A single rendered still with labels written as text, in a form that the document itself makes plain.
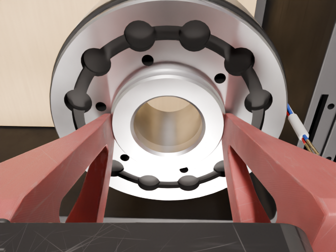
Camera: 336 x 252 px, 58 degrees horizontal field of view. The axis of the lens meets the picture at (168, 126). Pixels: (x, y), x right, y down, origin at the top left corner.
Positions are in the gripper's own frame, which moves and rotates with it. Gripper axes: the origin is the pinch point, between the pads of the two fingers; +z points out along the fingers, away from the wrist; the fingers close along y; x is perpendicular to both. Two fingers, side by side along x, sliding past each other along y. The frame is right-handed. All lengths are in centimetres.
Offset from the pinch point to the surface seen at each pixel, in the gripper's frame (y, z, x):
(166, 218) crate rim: 0.1, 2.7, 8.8
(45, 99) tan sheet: 10.6, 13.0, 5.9
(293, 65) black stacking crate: -6.9, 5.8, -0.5
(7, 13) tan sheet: 11.8, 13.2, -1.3
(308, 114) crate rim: -7.0, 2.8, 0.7
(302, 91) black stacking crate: -6.9, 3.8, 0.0
